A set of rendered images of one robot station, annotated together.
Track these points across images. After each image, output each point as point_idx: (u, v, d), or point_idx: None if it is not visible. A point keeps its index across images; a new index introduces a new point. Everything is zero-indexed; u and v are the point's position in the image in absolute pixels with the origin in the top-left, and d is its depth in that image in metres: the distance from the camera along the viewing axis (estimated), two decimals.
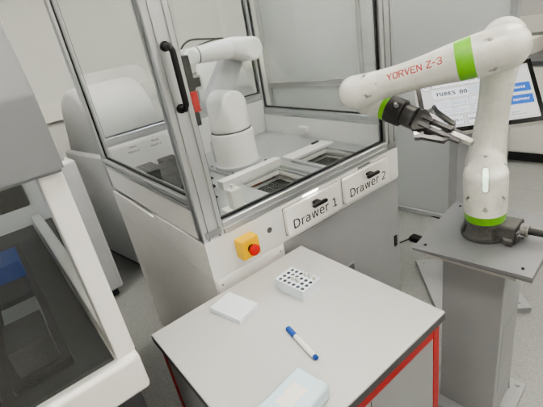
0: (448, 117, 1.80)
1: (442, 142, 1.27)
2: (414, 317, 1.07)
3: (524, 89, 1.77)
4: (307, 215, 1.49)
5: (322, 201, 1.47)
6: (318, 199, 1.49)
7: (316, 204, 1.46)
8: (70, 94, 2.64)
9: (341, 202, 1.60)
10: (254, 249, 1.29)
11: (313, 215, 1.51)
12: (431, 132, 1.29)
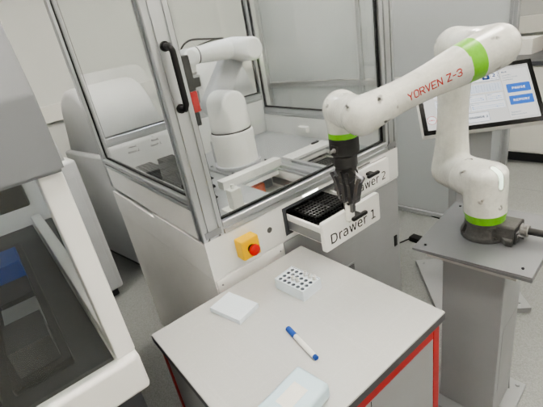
0: None
1: (340, 196, 1.33)
2: (414, 317, 1.07)
3: (524, 89, 1.77)
4: (345, 228, 1.35)
5: (362, 214, 1.33)
6: (357, 211, 1.35)
7: (355, 217, 1.31)
8: (70, 94, 2.64)
9: (379, 213, 1.46)
10: (254, 249, 1.29)
11: (351, 228, 1.37)
12: (343, 184, 1.29)
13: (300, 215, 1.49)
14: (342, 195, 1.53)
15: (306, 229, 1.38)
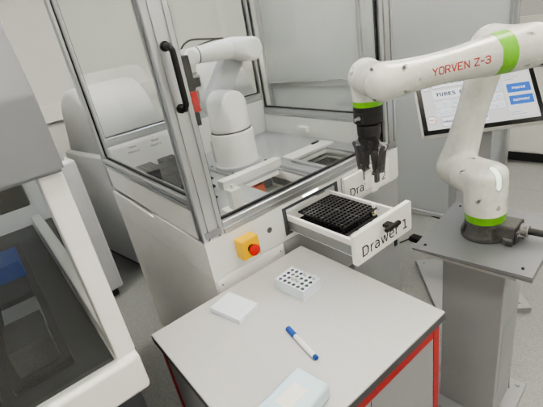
0: (448, 117, 1.80)
1: (359, 165, 1.36)
2: (414, 317, 1.07)
3: (524, 89, 1.77)
4: (376, 240, 1.25)
5: (395, 224, 1.23)
6: (389, 222, 1.25)
7: (389, 228, 1.22)
8: (70, 94, 2.64)
9: (410, 223, 1.36)
10: (254, 249, 1.29)
11: (383, 240, 1.27)
12: (364, 153, 1.32)
13: (325, 224, 1.39)
14: (369, 202, 1.44)
15: (334, 241, 1.29)
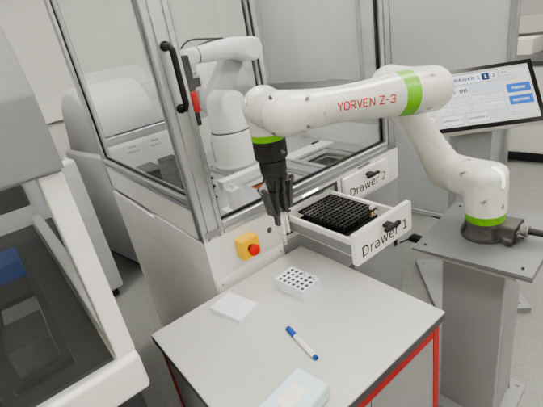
0: (448, 117, 1.80)
1: (289, 203, 1.18)
2: (414, 317, 1.07)
3: (524, 89, 1.77)
4: (376, 240, 1.25)
5: (395, 224, 1.23)
6: (389, 222, 1.25)
7: (389, 228, 1.22)
8: (70, 94, 2.64)
9: (410, 223, 1.36)
10: (254, 249, 1.29)
11: (383, 240, 1.27)
12: (283, 191, 1.15)
13: (325, 224, 1.39)
14: (369, 202, 1.44)
15: (334, 241, 1.29)
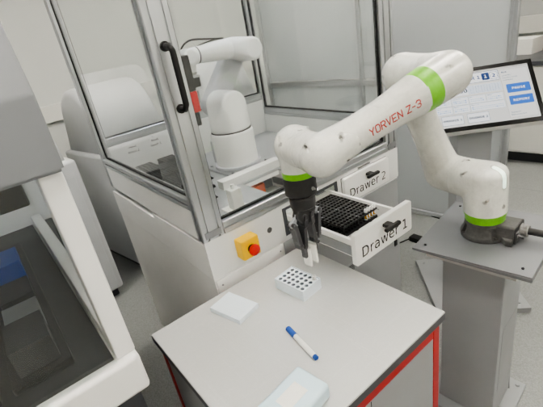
0: (448, 117, 1.80)
1: (318, 233, 1.21)
2: (414, 317, 1.07)
3: (524, 89, 1.77)
4: (376, 240, 1.25)
5: (395, 224, 1.23)
6: (389, 222, 1.25)
7: (389, 228, 1.22)
8: (70, 94, 2.64)
9: (410, 223, 1.36)
10: (254, 249, 1.29)
11: (383, 240, 1.27)
12: (311, 224, 1.17)
13: (325, 224, 1.39)
14: (369, 202, 1.44)
15: (334, 241, 1.29)
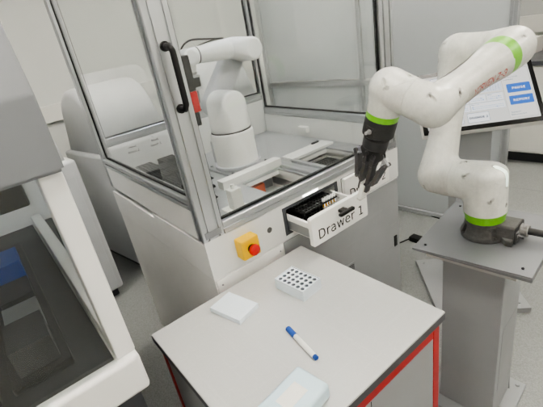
0: None
1: (357, 173, 1.27)
2: (414, 317, 1.07)
3: (524, 89, 1.77)
4: (333, 224, 1.39)
5: (349, 210, 1.38)
6: (344, 207, 1.39)
7: (343, 213, 1.36)
8: (70, 94, 2.64)
9: (367, 210, 1.50)
10: (254, 249, 1.29)
11: (339, 224, 1.42)
12: (364, 163, 1.23)
13: (290, 211, 1.53)
14: (331, 191, 1.58)
15: (296, 225, 1.43)
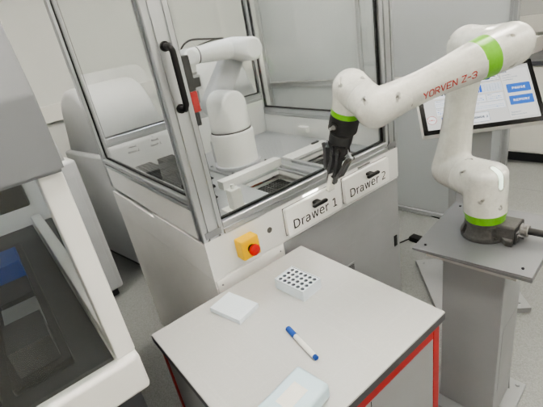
0: None
1: (326, 165, 1.37)
2: (414, 317, 1.07)
3: (524, 89, 1.77)
4: (307, 215, 1.49)
5: (322, 201, 1.47)
6: (318, 199, 1.49)
7: (316, 204, 1.46)
8: (70, 94, 2.64)
9: (341, 202, 1.60)
10: (254, 249, 1.29)
11: (313, 215, 1.51)
12: (332, 157, 1.33)
13: None
14: None
15: None
